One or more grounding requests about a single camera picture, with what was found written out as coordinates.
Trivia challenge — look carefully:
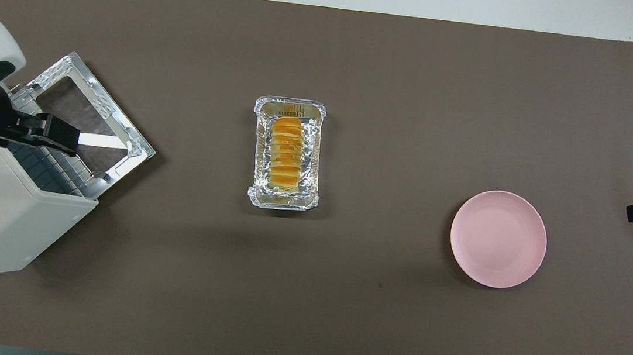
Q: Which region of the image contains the aluminium foil baking tray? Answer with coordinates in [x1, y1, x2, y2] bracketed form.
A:
[243, 95, 329, 215]

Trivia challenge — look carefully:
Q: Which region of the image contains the spiral golden bread roll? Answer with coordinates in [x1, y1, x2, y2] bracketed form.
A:
[266, 115, 308, 188]

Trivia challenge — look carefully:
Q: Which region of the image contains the chrome glass oven door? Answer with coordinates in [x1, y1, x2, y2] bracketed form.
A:
[15, 47, 166, 206]

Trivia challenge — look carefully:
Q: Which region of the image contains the round pink plate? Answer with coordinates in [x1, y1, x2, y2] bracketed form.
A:
[445, 186, 552, 294]

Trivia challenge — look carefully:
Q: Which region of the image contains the brown paper table mat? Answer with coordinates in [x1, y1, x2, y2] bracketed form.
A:
[0, 0, 633, 355]

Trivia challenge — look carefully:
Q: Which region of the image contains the metal wire oven rack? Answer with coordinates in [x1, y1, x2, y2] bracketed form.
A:
[0, 84, 104, 199]

